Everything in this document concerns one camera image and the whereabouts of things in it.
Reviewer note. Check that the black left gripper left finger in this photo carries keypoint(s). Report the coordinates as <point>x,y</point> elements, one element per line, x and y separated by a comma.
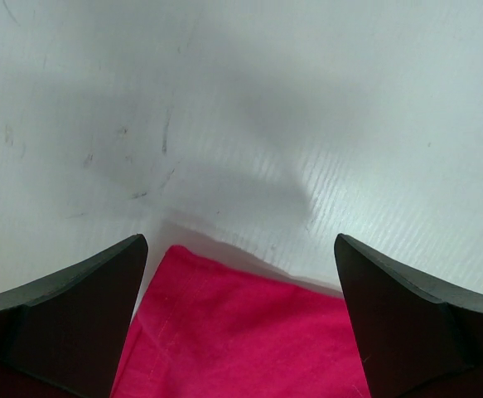
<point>62,335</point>

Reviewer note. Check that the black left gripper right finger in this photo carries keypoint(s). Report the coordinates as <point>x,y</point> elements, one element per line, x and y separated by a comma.
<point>417,335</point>

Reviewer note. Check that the pink t-shirt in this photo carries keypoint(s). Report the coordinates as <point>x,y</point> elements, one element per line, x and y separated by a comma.
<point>204,329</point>

